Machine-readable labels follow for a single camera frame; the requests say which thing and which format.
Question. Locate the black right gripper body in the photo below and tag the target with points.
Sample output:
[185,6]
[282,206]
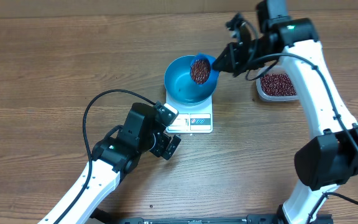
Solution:
[242,60]

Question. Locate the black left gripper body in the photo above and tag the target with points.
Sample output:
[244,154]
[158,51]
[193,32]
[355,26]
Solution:
[154,143]

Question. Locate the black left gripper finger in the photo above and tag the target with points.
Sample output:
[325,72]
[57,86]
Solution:
[166,113]
[171,147]

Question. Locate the blue plastic measuring scoop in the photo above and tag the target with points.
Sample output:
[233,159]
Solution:
[202,73]

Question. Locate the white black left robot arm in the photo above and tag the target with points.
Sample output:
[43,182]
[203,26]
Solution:
[115,156]

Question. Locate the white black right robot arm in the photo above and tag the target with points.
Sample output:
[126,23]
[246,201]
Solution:
[330,158]

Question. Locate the white digital kitchen scale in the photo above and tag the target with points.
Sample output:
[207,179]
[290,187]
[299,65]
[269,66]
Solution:
[192,119]

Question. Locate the teal metal bowl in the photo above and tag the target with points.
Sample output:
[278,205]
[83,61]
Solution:
[180,86]

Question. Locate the clear container of red beans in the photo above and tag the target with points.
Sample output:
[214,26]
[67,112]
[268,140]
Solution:
[275,86]

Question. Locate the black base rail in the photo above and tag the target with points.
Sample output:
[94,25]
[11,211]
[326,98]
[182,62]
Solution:
[100,216]

